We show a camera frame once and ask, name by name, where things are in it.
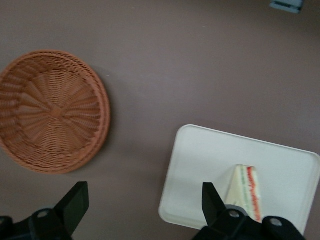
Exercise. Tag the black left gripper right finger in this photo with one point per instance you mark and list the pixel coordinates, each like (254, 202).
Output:
(215, 207)

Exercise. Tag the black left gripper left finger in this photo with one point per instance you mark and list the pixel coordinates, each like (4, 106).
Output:
(70, 207)

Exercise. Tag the triangular sandwich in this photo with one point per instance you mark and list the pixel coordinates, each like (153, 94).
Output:
(246, 185)

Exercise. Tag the cream rectangular tray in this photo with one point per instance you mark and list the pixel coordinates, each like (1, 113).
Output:
(200, 162)

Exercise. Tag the round brown wicker basket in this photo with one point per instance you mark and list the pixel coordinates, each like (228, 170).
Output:
(55, 110)

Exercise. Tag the small grey block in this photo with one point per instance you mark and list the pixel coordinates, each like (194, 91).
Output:
(285, 5)

